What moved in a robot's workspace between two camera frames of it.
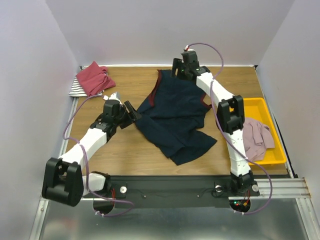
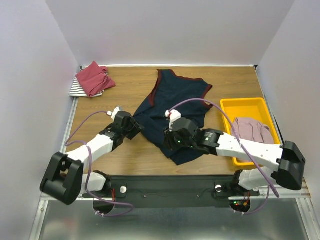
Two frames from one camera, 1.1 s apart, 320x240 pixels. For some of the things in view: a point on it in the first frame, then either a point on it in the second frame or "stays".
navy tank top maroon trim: x=171 y=118 stays
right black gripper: x=175 y=67 -> x=169 y=140
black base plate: x=171 y=191 stays
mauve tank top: x=257 y=137 stays
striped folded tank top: x=77 y=90 stays
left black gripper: x=134 y=114 -> x=136 y=128
